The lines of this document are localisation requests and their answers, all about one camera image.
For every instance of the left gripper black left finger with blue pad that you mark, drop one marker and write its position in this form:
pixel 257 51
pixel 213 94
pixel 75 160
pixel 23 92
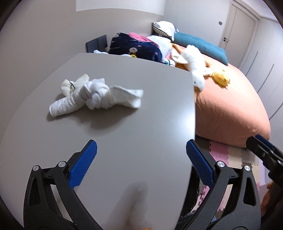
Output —
pixel 50 201

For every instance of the orange bed cover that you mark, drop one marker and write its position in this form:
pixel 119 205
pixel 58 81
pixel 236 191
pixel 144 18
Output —
pixel 232 113

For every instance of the yellow plush duck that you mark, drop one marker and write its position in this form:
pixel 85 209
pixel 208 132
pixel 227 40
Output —
pixel 221 79

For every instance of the navy patterned blanket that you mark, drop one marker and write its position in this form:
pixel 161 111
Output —
pixel 124 44

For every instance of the white plush goose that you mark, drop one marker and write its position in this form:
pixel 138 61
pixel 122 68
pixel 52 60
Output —
pixel 193 61

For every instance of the pink cloth on bed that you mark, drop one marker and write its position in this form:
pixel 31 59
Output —
pixel 141 38

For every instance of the dark wall socket panel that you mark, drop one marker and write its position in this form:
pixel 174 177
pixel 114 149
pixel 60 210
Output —
pixel 99 44

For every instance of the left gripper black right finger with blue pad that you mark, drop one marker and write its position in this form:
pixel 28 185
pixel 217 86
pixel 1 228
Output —
pixel 221 192

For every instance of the person hand holding gripper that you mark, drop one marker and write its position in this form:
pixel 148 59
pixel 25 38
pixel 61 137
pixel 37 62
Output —
pixel 266 198

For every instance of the white knotted towel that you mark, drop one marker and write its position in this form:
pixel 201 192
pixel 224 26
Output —
pixel 96 95

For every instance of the checkered white pillow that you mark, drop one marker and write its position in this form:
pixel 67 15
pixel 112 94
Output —
pixel 165 29

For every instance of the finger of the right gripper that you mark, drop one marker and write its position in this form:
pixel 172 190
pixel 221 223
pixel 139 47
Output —
pixel 265 141
pixel 269 157

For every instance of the beige door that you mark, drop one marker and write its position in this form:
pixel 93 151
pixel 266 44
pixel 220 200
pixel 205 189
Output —
pixel 239 32

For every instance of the pastel foam floor mat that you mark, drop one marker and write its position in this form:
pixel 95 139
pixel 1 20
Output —
pixel 225 167

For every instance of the blue long cushion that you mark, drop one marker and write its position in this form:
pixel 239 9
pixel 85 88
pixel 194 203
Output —
pixel 202 45

